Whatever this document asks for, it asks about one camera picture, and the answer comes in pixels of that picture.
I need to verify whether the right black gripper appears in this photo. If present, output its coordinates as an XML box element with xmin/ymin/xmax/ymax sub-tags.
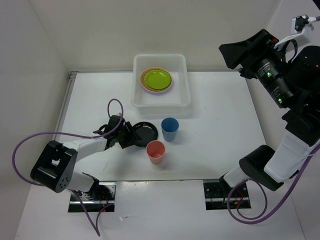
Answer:
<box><xmin>217</xmin><ymin>27</ymin><xmax>296</xmax><ymax>108</ymax></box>

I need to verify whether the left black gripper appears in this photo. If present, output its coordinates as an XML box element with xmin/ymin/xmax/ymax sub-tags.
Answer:
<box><xmin>114</xmin><ymin>121</ymin><xmax>141</xmax><ymax>149</ymax></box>

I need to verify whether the black plate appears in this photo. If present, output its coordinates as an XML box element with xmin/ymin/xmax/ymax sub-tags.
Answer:
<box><xmin>132</xmin><ymin>121</ymin><xmax>158</xmax><ymax>148</ymax></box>

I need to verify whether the orange plastic plate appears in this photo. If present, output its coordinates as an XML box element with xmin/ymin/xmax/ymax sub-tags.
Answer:
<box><xmin>140</xmin><ymin>66</ymin><xmax>174</xmax><ymax>95</ymax></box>

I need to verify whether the yellow woven pattern plate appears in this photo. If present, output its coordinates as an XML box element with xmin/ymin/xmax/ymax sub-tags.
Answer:
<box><xmin>139</xmin><ymin>66</ymin><xmax>173</xmax><ymax>93</ymax></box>

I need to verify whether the green plastic plate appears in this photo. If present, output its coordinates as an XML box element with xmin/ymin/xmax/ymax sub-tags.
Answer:
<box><xmin>144</xmin><ymin>69</ymin><xmax>172</xmax><ymax>90</ymax></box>

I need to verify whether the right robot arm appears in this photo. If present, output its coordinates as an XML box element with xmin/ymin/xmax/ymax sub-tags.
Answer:
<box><xmin>219</xmin><ymin>29</ymin><xmax>320</xmax><ymax>197</ymax></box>

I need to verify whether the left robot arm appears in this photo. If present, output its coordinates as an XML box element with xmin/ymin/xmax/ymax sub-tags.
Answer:
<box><xmin>30</xmin><ymin>115</ymin><xmax>142</xmax><ymax>200</ymax></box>

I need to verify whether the white plastic bin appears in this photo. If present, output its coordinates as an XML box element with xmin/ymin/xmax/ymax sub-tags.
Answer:
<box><xmin>130</xmin><ymin>53</ymin><xmax>191</xmax><ymax>116</ymax></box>

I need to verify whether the pink plastic cup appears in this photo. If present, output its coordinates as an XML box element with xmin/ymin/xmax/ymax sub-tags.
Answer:
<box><xmin>146</xmin><ymin>140</ymin><xmax>166</xmax><ymax>165</ymax></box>

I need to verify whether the blue plastic cup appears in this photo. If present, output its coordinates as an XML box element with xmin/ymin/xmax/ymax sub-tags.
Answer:
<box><xmin>161</xmin><ymin>117</ymin><xmax>180</xmax><ymax>142</ymax></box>

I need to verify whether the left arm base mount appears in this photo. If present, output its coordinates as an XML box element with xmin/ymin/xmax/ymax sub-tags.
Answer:
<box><xmin>68</xmin><ymin>182</ymin><xmax>117</xmax><ymax>213</ymax></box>

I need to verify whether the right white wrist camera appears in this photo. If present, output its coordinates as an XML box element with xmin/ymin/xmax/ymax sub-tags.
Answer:
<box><xmin>274</xmin><ymin>14</ymin><xmax>320</xmax><ymax>51</ymax></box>

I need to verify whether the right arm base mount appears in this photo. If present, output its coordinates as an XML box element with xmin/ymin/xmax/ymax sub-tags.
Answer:
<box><xmin>203</xmin><ymin>179</ymin><xmax>251</xmax><ymax>211</ymax></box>

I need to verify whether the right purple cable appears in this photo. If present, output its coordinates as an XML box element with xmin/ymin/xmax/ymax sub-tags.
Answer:
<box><xmin>226</xmin><ymin>14</ymin><xmax>320</xmax><ymax>224</ymax></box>

